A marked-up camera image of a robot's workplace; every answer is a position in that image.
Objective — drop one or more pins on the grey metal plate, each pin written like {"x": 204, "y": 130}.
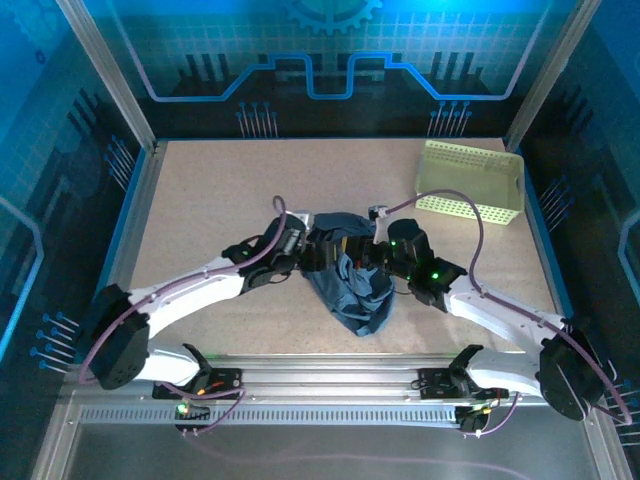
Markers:
{"x": 325, "y": 445}

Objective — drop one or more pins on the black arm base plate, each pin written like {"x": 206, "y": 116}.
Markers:
{"x": 435, "y": 382}
{"x": 225, "y": 380}

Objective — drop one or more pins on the small black controller board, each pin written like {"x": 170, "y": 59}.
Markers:
{"x": 470, "y": 422}
{"x": 197, "y": 414}

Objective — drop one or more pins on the aluminium frame post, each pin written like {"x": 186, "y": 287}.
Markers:
{"x": 110, "y": 75}
{"x": 550, "y": 75}

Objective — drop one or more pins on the blue t-shirt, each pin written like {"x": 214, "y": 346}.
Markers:
{"x": 360, "y": 310}

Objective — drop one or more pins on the aluminium frame rail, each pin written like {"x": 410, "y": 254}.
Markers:
{"x": 325, "y": 375}

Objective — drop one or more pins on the aluminium side rail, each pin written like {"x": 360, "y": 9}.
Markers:
{"x": 144, "y": 190}

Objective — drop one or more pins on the pale green perforated basket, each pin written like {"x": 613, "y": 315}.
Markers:
{"x": 470, "y": 170}

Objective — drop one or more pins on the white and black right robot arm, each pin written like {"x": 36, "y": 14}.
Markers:
{"x": 505, "y": 312}

